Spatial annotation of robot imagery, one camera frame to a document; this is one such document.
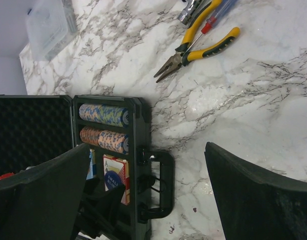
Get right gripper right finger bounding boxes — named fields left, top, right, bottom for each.
left=204, top=142, right=307, bottom=240

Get blue chip stack in case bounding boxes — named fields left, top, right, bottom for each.
left=78, top=103, right=101, bottom=123

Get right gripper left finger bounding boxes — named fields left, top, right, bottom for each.
left=0, top=143, right=90, bottom=240

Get black foam-lined poker case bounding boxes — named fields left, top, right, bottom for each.
left=0, top=95, right=175, bottom=240

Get clear plastic organizer box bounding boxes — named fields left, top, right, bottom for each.
left=26, top=0, right=78, bottom=61

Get orange black poker chip stack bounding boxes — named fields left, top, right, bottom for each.
left=79, top=126, right=102, bottom=146

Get chrome metal fitting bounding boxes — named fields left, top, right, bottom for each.
left=177, top=0, right=212, bottom=27

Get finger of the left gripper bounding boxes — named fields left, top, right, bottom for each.
left=78, top=178, right=126, bottom=238

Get green chip stack in case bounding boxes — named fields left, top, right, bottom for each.
left=98, top=105, right=129, bottom=128

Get peach blue poker chip stack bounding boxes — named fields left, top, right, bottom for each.
left=98, top=130, right=129, bottom=155

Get red playing card deck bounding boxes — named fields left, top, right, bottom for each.
left=103, top=154, right=130, bottom=206

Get blue small blind button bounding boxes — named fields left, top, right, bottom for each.
left=104, top=167, right=127, bottom=191

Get yellow handled needle-nose pliers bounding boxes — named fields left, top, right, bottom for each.
left=153, top=0, right=241, bottom=84

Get blue playing card deck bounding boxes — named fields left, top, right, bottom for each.
left=86, top=149, right=97, bottom=180

